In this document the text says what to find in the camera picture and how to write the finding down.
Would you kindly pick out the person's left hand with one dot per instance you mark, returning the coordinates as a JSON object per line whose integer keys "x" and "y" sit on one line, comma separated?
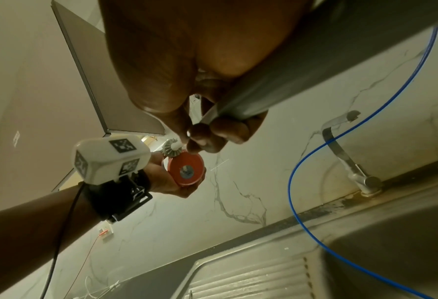
{"x": 160, "y": 181}

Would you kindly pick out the white bottle brush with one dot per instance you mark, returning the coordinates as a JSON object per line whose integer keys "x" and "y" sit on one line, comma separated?
{"x": 315, "y": 58}

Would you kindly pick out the person's left forearm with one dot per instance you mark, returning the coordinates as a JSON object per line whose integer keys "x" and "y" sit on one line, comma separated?
{"x": 19, "y": 233}

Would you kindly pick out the thin blue tube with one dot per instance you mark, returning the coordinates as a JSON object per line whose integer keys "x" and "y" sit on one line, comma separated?
{"x": 289, "y": 187}

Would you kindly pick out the metal faucet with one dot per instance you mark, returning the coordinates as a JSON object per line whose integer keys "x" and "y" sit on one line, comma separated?
{"x": 368, "y": 182}

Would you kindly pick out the black left wrist band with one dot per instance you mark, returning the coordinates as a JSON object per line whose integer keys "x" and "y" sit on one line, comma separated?
{"x": 112, "y": 198}

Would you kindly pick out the person's right hand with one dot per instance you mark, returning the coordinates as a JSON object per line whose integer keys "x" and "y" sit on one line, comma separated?
{"x": 174, "y": 43}

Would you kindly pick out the pink steel tumbler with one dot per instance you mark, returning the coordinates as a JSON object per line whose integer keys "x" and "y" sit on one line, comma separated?
{"x": 185, "y": 170}

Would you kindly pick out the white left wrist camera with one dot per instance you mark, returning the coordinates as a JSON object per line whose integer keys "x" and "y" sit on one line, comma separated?
{"x": 104, "y": 157}

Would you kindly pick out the stainless steel sink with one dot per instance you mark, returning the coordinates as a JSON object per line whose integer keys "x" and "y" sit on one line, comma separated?
{"x": 370, "y": 248}

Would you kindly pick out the white wall socket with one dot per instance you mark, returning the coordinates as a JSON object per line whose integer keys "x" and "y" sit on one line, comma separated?
{"x": 104, "y": 232}

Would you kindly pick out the dark brown wall cabinet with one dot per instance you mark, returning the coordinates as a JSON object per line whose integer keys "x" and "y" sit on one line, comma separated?
{"x": 104, "y": 87}

